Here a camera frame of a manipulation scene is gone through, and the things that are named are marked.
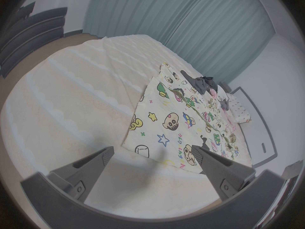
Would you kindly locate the black garment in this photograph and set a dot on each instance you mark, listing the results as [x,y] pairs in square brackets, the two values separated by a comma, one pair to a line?
[211,82]

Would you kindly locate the bed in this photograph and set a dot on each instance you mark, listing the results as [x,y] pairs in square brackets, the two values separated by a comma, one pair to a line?
[59,104]

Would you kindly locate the white printed pillow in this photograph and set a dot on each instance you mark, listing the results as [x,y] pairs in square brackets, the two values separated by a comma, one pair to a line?
[239,108]

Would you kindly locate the white printed pyjama top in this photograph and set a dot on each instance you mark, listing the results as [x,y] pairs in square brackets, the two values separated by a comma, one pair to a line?
[166,123]

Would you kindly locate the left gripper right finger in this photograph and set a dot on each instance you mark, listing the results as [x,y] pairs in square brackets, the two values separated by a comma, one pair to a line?
[221,172]

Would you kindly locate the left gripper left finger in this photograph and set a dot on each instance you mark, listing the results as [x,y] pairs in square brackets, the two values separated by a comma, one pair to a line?
[81,173]

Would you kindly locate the grey bedside table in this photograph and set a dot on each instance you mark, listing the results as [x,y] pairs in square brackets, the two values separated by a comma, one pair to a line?
[224,86]

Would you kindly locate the pink garment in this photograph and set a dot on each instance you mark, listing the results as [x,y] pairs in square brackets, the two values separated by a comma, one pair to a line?
[213,94]

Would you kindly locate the dark grey garment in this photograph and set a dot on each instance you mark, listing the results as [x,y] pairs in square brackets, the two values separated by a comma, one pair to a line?
[196,83]

